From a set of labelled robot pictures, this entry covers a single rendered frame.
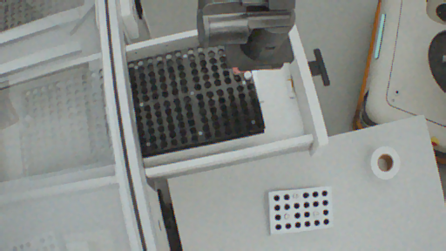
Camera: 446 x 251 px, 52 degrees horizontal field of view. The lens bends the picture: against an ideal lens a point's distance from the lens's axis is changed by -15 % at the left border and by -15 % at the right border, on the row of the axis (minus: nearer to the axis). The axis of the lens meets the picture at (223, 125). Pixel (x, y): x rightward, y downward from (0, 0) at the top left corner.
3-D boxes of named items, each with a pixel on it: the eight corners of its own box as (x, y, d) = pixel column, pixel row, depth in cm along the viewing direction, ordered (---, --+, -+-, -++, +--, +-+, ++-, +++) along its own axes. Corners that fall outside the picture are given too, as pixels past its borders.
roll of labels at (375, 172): (397, 155, 103) (403, 151, 99) (390, 186, 102) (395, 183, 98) (370, 145, 104) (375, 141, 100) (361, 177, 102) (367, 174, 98)
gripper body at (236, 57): (219, 31, 78) (227, 10, 71) (283, 27, 80) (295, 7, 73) (226, 71, 77) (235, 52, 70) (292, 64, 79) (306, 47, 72)
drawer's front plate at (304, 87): (281, 21, 105) (286, -4, 95) (319, 156, 98) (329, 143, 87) (273, 23, 105) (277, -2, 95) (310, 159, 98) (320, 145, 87)
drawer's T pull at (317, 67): (318, 50, 95) (319, 46, 94) (329, 86, 93) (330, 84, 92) (300, 52, 95) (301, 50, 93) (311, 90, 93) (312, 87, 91)
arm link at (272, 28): (302, 30, 66) (292, -8, 67) (251, 32, 64) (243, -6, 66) (288, 48, 72) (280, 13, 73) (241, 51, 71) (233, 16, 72)
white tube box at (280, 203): (327, 188, 102) (331, 186, 98) (329, 228, 100) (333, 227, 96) (266, 194, 102) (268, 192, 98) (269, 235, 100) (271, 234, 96)
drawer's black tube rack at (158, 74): (242, 50, 102) (242, 37, 95) (263, 136, 97) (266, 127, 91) (131, 74, 101) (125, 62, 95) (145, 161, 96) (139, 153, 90)
